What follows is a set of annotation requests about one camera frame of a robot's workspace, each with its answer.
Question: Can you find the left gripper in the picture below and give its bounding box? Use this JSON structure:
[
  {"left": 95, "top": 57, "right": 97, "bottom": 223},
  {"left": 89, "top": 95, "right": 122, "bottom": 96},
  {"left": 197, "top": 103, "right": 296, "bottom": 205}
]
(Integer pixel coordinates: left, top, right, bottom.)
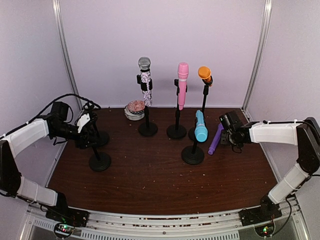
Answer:
[{"left": 51, "top": 122, "right": 100, "bottom": 149}]

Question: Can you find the purple microphone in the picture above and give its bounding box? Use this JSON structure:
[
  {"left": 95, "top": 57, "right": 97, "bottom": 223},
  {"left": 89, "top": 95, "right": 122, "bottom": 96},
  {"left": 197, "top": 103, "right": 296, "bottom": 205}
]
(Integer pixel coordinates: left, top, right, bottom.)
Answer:
[{"left": 207, "top": 123, "right": 224, "bottom": 156}]

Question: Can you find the purple microphone's black stand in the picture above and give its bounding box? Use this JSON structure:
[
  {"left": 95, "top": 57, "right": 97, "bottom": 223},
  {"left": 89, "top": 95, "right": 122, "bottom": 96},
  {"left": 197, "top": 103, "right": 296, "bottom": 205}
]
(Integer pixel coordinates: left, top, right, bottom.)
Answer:
[{"left": 83, "top": 102, "right": 110, "bottom": 147}]

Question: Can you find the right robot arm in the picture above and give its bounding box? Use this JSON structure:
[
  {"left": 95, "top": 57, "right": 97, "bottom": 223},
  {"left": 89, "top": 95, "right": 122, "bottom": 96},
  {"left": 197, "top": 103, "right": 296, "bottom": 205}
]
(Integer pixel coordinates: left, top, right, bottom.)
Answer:
[{"left": 219, "top": 111, "right": 320, "bottom": 221}]

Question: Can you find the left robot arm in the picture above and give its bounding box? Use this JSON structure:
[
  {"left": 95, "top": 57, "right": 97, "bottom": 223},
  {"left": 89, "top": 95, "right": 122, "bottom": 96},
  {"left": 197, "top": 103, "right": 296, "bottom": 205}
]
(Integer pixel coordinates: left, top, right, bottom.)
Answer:
[{"left": 0, "top": 101, "right": 100, "bottom": 222}]

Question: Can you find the blue microphone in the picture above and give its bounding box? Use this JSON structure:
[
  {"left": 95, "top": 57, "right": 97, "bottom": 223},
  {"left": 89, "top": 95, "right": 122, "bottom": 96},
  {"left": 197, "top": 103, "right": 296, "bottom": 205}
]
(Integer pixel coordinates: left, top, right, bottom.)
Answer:
[{"left": 194, "top": 110, "right": 208, "bottom": 143}]

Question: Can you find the blue microphone's black stand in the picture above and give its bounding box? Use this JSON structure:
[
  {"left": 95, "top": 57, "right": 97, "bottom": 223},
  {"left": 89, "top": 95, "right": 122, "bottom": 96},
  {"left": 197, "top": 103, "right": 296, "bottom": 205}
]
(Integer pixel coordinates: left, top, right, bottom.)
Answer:
[{"left": 181, "top": 123, "right": 205, "bottom": 165}]

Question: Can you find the pink microphone's black stand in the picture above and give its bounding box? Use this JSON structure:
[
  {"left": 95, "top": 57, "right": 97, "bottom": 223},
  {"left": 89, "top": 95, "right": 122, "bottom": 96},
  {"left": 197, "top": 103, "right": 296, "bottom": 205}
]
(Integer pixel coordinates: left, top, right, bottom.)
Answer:
[{"left": 166, "top": 79, "right": 187, "bottom": 140}]

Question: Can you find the orange microphone's black stand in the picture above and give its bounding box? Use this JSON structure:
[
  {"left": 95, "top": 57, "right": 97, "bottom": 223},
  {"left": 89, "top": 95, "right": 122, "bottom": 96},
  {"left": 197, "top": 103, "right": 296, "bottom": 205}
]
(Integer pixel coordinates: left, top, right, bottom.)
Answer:
[{"left": 188, "top": 83, "right": 209, "bottom": 141}]

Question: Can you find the rhinestone microphone's black stand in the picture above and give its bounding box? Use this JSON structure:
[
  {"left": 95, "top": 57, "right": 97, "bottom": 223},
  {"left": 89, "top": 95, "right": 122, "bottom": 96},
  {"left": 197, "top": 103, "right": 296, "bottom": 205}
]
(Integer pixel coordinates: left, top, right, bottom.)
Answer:
[{"left": 135, "top": 74, "right": 159, "bottom": 138}]

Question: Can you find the orange microphone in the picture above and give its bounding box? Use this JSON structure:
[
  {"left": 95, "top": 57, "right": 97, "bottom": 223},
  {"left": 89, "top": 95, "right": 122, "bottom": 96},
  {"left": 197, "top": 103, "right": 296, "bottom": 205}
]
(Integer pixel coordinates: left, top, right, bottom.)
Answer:
[{"left": 198, "top": 66, "right": 213, "bottom": 87}]

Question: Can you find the pink microphone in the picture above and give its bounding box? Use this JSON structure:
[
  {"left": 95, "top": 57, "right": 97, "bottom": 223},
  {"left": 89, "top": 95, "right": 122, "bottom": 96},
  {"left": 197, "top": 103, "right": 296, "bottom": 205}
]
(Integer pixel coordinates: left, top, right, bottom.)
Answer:
[{"left": 177, "top": 62, "right": 189, "bottom": 111}]

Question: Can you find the silver rhinestone microphone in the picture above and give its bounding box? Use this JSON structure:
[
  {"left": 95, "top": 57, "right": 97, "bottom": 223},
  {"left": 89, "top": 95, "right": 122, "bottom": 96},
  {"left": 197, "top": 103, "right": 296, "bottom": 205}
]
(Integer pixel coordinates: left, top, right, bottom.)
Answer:
[{"left": 137, "top": 57, "right": 153, "bottom": 107}]

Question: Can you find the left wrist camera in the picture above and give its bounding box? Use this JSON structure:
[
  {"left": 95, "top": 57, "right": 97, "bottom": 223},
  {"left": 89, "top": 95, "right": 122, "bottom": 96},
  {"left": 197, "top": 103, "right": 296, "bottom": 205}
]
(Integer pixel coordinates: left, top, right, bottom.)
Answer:
[{"left": 75, "top": 113, "right": 91, "bottom": 134}]

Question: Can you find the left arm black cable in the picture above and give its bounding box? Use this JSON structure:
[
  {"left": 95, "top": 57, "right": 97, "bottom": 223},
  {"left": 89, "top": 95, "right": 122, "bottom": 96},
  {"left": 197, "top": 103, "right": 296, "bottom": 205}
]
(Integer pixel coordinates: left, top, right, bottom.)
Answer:
[{"left": 24, "top": 93, "right": 102, "bottom": 126}]

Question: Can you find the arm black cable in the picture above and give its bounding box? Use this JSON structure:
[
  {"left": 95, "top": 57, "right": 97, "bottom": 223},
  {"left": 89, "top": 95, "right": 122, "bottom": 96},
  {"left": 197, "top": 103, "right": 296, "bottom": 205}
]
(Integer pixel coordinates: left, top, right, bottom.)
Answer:
[
  {"left": 269, "top": 194, "right": 293, "bottom": 236},
  {"left": 24, "top": 93, "right": 102, "bottom": 126}
]

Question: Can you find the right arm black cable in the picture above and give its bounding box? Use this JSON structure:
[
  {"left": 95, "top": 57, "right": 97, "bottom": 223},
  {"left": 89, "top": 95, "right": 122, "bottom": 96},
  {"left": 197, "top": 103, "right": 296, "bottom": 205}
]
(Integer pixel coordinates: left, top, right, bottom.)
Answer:
[{"left": 269, "top": 194, "right": 293, "bottom": 236}]

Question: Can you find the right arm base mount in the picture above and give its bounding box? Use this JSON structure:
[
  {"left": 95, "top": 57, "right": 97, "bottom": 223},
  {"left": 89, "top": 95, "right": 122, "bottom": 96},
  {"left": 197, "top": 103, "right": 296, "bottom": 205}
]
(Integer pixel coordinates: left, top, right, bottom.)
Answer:
[{"left": 238, "top": 206, "right": 282, "bottom": 238}]

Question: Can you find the front aluminium rail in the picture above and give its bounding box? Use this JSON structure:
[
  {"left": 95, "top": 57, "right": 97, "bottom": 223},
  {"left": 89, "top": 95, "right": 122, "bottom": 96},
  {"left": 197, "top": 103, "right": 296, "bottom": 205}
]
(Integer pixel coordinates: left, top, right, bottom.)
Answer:
[{"left": 18, "top": 197, "right": 311, "bottom": 240}]

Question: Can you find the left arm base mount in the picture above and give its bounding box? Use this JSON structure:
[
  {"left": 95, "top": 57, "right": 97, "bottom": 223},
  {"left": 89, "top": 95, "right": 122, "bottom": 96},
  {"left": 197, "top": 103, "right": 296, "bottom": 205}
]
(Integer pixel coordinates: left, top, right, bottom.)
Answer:
[{"left": 45, "top": 208, "right": 90, "bottom": 239}]

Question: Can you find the left aluminium frame post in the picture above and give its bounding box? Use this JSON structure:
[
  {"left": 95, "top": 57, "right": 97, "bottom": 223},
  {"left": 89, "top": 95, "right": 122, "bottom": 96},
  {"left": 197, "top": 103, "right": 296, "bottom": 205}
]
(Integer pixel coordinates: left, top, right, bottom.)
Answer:
[{"left": 52, "top": 0, "right": 79, "bottom": 95}]

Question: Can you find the aluminium frame post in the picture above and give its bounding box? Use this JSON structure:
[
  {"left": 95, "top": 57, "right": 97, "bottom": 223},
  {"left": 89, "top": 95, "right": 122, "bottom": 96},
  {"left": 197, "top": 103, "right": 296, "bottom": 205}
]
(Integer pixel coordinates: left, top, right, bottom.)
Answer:
[
  {"left": 242, "top": 0, "right": 273, "bottom": 112},
  {"left": 52, "top": 0, "right": 79, "bottom": 95}
]

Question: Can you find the right aluminium frame post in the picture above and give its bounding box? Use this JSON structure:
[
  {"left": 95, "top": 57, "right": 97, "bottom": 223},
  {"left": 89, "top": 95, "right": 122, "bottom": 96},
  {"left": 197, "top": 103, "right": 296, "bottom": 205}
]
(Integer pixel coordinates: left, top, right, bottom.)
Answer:
[{"left": 242, "top": 0, "right": 273, "bottom": 112}]

